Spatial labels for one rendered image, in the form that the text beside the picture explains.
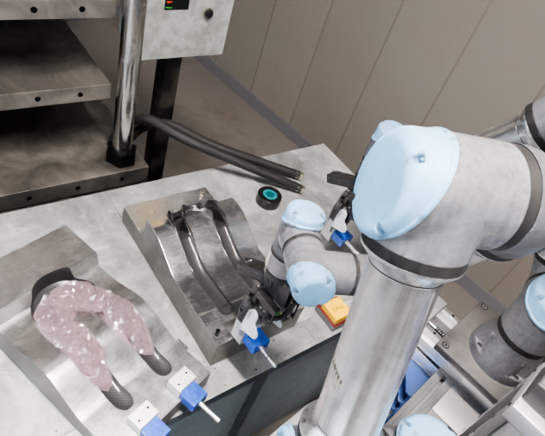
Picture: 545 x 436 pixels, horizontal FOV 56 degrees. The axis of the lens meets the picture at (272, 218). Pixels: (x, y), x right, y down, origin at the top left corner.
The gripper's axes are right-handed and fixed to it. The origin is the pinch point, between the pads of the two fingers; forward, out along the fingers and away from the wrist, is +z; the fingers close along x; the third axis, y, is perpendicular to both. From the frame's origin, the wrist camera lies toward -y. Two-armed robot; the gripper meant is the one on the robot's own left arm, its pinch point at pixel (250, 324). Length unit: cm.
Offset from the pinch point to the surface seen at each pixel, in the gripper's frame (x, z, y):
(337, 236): 39.5, -3.2, -13.5
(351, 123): 171, 36, -118
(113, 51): 98, 68, -277
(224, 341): -4.3, 5.8, -1.8
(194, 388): -15.0, 9.1, 4.0
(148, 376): -21.6, 10.4, -3.6
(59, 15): -14, -35, -80
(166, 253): -5.7, 1.9, -28.0
